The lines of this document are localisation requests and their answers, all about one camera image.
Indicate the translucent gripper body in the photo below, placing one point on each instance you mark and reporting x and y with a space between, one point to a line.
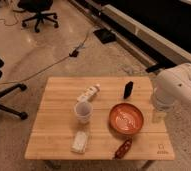
157 115

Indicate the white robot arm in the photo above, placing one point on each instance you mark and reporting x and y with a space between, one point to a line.
172 84

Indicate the orange bowl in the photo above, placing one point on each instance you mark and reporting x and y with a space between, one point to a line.
126 119

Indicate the clear plastic cup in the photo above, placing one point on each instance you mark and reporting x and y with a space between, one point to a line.
83 111

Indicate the wooden table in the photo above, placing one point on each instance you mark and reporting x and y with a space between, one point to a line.
56 125

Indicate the black floor mat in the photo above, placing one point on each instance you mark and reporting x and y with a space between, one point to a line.
105 36

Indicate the black office chair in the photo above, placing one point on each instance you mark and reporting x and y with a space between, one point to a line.
40 9

